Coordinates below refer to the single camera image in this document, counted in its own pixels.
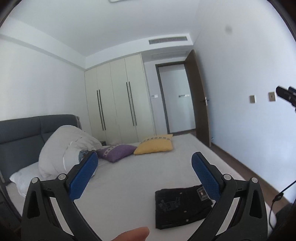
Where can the brown wooden door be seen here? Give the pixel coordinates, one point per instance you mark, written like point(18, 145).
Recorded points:
point(199, 99)

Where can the white bed sheet mattress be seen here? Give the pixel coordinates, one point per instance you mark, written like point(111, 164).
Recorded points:
point(121, 195)

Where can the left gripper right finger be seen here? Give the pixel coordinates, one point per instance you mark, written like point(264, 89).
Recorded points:
point(239, 212)

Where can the black denim pants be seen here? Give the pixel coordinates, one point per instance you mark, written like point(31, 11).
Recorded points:
point(181, 206)

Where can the yellow cushion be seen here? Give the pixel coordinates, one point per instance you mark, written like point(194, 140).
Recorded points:
point(155, 144)

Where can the cream wardrobe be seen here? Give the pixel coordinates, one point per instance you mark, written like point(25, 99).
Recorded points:
point(118, 101)

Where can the purple cushion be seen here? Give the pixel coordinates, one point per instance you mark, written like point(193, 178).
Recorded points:
point(115, 153)

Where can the person's left hand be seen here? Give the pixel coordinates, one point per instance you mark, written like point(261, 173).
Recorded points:
point(138, 234)

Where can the wall switch plate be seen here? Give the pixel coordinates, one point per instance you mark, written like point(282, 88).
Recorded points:
point(271, 96)
point(252, 99)

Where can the ceiling air vent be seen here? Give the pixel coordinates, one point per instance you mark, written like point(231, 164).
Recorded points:
point(167, 39)

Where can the dark grey bed headboard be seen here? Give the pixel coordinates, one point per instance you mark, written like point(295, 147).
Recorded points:
point(22, 140)

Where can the white pillow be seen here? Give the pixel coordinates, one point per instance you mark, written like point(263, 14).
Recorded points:
point(22, 178)

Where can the rolled white duvet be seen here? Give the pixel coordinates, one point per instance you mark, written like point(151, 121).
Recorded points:
point(64, 149)

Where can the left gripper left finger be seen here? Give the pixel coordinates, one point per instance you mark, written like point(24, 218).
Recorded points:
point(49, 212)

